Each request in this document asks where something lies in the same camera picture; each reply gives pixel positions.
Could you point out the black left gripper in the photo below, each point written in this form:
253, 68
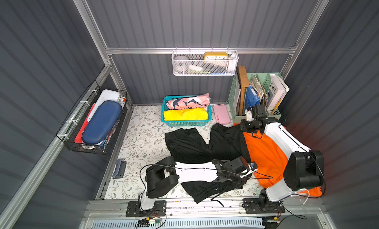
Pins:
221, 169

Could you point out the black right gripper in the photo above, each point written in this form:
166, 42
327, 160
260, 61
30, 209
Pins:
247, 125

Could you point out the black shorts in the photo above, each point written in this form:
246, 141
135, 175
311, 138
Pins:
188, 146

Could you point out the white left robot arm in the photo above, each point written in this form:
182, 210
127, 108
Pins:
166, 174

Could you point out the orange shorts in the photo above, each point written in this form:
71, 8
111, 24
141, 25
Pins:
266, 155

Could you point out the roll of tape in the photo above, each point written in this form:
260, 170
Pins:
180, 64

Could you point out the blue binder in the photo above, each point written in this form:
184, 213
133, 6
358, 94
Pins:
251, 98

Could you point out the white yellow book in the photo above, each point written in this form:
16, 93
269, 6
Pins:
276, 93

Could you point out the pink plastic case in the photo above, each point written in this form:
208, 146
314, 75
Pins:
221, 114

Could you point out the mint green file organizer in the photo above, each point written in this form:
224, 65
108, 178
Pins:
260, 82

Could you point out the teal plastic basket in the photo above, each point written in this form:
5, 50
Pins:
185, 123

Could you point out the pink patterned folded cloth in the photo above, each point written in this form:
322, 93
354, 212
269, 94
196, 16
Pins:
190, 102

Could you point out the yellow folded cloth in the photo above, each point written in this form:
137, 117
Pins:
197, 114

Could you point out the yellow clock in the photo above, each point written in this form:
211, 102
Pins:
213, 56

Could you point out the grey blue stapler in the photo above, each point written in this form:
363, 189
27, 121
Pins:
119, 169

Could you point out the navy blue oval case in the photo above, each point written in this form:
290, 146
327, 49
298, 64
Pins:
102, 122

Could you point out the white flat box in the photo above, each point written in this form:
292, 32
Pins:
105, 95

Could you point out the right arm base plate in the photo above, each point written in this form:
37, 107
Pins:
263, 205

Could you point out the white wire wall basket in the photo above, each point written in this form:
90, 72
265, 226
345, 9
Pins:
199, 67

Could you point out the aluminium front rail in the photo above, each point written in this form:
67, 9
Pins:
223, 213

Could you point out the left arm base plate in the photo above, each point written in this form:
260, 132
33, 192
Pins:
135, 210

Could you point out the black wire side basket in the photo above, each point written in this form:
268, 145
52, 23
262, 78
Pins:
72, 129

